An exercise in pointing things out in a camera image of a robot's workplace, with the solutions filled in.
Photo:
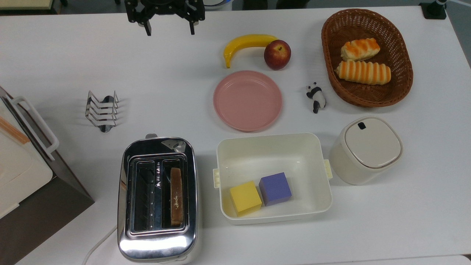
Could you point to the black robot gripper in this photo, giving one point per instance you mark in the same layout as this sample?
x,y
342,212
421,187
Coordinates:
x,y
164,8

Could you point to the toaster lever knob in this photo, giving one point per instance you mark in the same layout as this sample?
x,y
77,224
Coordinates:
x,y
151,135

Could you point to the chrome two-slot toaster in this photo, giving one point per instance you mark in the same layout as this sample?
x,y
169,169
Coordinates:
x,y
158,200

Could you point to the yellow banana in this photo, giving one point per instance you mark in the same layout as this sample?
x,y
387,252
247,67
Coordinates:
x,y
244,43

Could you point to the pink plate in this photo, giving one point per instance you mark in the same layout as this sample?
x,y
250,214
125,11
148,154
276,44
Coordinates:
x,y
247,100

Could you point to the metal toast rack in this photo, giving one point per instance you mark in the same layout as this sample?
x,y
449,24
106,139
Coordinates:
x,y
102,110

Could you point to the red apple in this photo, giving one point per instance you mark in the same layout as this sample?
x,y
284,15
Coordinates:
x,y
277,54

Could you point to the panda figurine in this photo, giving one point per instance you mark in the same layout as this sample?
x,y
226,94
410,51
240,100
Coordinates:
x,y
316,96

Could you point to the cream plastic bin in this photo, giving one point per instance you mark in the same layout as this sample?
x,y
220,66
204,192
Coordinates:
x,y
272,154

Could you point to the toast slice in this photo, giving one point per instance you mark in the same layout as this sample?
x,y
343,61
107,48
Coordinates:
x,y
176,197

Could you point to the yellow cube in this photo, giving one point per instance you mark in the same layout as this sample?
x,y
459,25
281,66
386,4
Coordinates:
x,y
245,197

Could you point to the short striped bread roll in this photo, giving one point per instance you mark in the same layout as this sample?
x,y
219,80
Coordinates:
x,y
360,49

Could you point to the purple cube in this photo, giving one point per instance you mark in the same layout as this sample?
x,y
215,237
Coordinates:
x,y
275,188

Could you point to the long striped bread roll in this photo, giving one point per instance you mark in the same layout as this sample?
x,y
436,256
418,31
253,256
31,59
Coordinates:
x,y
363,72

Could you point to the brown and white oven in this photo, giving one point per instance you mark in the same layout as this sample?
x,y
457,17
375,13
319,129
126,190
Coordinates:
x,y
25,176

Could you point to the cream lidded canister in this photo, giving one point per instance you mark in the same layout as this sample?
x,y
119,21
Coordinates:
x,y
368,149

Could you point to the brown wicker basket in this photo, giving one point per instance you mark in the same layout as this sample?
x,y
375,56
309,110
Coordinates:
x,y
399,84

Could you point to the black camera stand base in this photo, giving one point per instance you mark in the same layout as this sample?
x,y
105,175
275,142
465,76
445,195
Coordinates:
x,y
433,9

